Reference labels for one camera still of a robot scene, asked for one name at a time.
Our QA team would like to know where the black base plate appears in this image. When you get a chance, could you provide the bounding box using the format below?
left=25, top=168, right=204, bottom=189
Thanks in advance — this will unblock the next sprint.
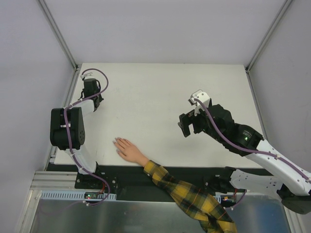
left=74, top=164, right=267, bottom=202

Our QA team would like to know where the aluminium frame post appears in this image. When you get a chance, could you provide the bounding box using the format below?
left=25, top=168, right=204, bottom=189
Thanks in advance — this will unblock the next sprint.
left=36, top=0, right=78, bottom=70
left=245, top=0, right=294, bottom=74

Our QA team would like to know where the green circuit board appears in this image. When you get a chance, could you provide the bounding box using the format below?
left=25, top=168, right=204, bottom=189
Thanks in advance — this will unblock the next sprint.
left=84, top=192, right=104, bottom=200

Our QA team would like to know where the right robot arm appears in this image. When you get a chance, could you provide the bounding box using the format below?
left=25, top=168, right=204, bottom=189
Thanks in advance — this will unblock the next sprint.
left=178, top=104, right=311, bottom=215

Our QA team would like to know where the left aluminium frame post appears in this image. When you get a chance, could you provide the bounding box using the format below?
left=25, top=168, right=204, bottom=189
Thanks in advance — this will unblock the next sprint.
left=36, top=0, right=78, bottom=70

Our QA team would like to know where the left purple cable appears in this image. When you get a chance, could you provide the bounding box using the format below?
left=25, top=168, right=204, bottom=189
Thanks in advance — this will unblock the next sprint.
left=63, top=68, right=111, bottom=207

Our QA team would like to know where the right aluminium frame post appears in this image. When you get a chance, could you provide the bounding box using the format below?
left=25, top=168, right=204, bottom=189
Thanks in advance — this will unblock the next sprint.
left=245, top=0, right=294, bottom=74

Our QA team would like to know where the mannequin hand with painted nails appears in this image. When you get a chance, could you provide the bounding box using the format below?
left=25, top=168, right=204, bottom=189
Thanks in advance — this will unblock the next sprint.
left=113, top=137, right=149, bottom=167

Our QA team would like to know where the yellow plaid sleeve forearm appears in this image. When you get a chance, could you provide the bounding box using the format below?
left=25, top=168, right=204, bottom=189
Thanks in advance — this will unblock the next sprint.
left=144, top=160, right=237, bottom=233

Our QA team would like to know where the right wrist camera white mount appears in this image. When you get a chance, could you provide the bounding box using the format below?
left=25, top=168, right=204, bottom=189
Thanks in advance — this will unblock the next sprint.
left=188, top=89, right=212, bottom=116

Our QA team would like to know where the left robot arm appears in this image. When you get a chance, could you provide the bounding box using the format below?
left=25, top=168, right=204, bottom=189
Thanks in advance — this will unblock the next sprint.
left=50, top=78, right=103, bottom=189

